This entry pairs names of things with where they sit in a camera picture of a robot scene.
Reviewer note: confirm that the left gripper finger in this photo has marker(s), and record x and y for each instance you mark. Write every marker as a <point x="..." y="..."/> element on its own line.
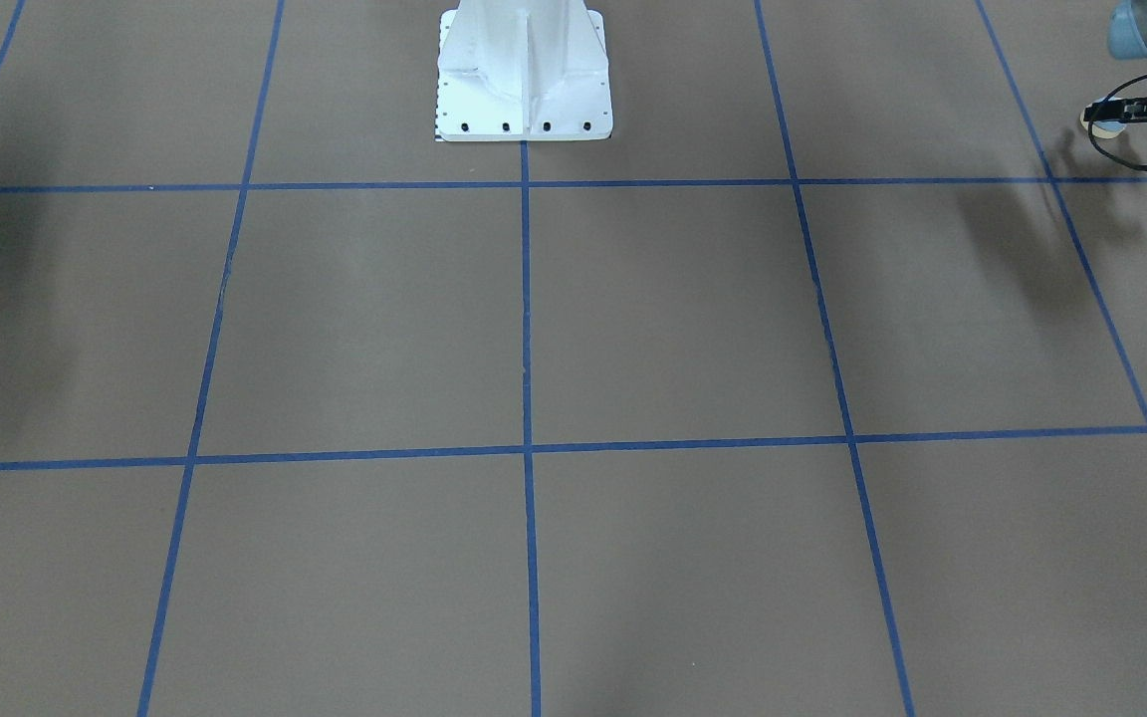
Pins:
<point x="1117" y="105"/>
<point x="1127" y="118"/>

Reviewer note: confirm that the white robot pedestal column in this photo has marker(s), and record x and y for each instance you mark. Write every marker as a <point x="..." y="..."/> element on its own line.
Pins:
<point x="522" y="71"/>

